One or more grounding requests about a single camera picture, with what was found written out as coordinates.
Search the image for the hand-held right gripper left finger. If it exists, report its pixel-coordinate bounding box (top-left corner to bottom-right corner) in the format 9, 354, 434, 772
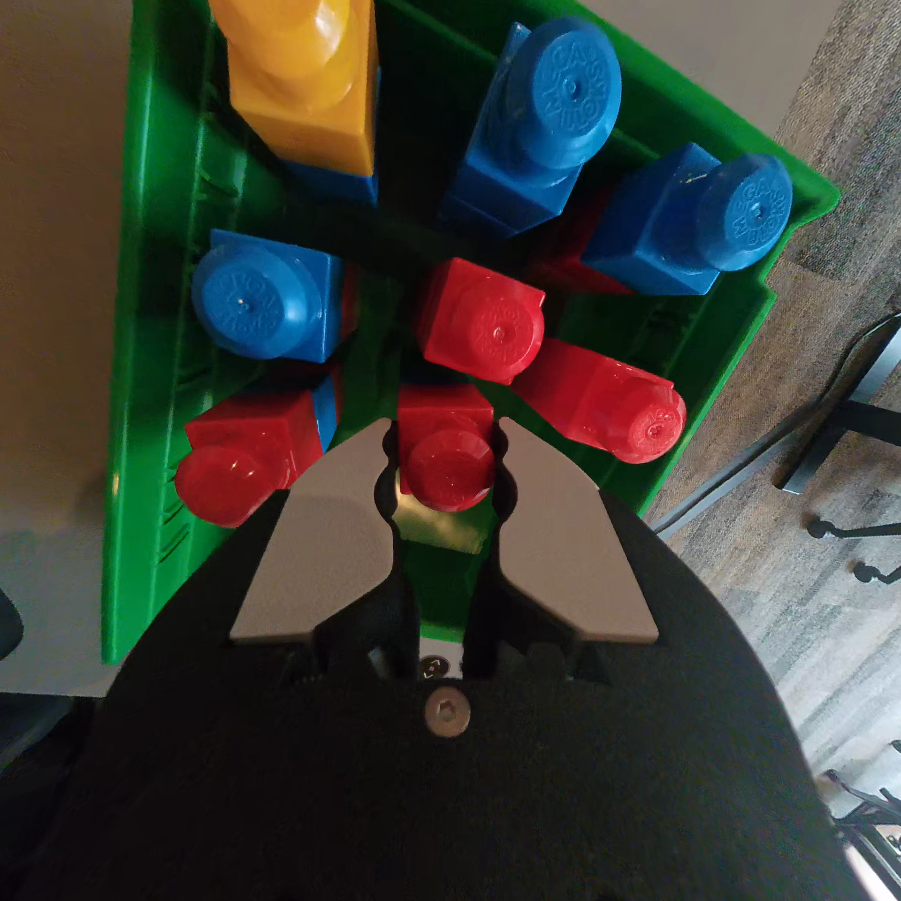
229, 417, 421, 681

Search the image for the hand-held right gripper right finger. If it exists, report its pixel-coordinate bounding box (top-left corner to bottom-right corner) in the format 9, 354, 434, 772
463, 415, 661, 685

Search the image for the red mega block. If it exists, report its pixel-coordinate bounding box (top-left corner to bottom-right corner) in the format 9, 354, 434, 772
396, 383, 498, 512

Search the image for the green plastic bin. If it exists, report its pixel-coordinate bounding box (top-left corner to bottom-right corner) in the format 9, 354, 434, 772
100, 0, 842, 666

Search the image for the cluster of mega block towers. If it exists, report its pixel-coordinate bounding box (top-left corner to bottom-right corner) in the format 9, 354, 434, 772
175, 0, 795, 530

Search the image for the black desk leg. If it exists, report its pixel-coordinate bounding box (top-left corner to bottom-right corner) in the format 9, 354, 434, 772
773, 313, 901, 494

